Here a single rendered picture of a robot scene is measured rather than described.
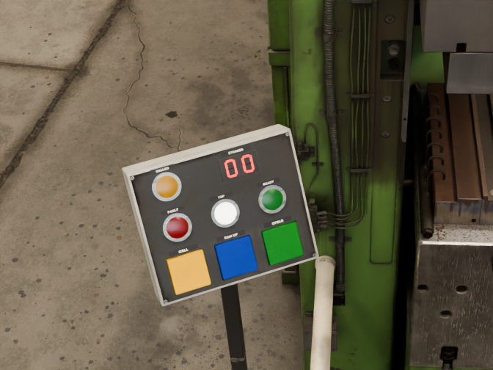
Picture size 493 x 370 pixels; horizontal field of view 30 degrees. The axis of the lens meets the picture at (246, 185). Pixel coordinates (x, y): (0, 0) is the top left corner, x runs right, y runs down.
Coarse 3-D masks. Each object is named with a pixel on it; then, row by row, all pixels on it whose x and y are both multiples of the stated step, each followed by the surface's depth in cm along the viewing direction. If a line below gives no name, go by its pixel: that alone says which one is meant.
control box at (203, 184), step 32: (288, 128) 184; (160, 160) 183; (192, 160) 180; (224, 160) 181; (256, 160) 183; (288, 160) 185; (128, 192) 184; (192, 192) 181; (224, 192) 183; (256, 192) 184; (288, 192) 186; (160, 224) 181; (192, 224) 182; (224, 224) 184; (256, 224) 186; (160, 256) 182; (256, 256) 187; (160, 288) 183
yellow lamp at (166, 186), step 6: (162, 180) 179; (168, 180) 179; (174, 180) 179; (156, 186) 179; (162, 186) 179; (168, 186) 179; (174, 186) 180; (162, 192) 179; (168, 192) 179; (174, 192) 180
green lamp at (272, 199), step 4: (268, 192) 185; (272, 192) 185; (276, 192) 185; (280, 192) 185; (264, 196) 185; (268, 196) 185; (272, 196) 185; (276, 196) 185; (280, 196) 185; (264, 200) 185; (268, 200) 185; (272, 200) 185; (276, 200) 185; (280, 200) 186; (264, 204) 185; (268, 204) 185; (272, 204) 185; (276, 204) 185; (280, 204) 186; (268, 208) 185; (272, 208) 185; (276, 208) 186
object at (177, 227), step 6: (168, 222) 181; (174, 222) 181; (180, 222) 181; (186, 222) 182; (168, 228) 181; (174, 228) 181; (180, 228) 181; (186, 228) 182; (174, 234) 181; (180, 234) 182
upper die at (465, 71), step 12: (456, 48) 172; (444, 60) 182; (456, 60) 172; (468, 60) 171; (480, 60) 171; (492, 60) 171; (444, 72) 182; (456, 72) 173; (468, 72) 173; (480, 72) 173; (492, 72) 173; (456, 84) 175; (468, 84) 175; (480, 84) 175; (492, 84) 175
